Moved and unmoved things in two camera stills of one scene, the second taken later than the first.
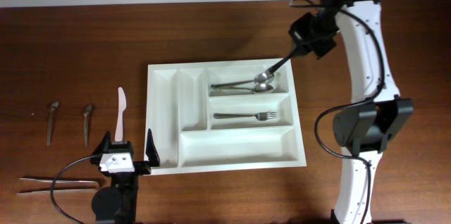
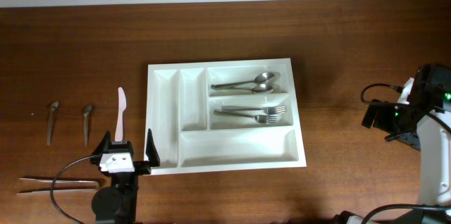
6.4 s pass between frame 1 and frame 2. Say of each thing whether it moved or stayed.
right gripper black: moved
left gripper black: stayed
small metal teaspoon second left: stayed
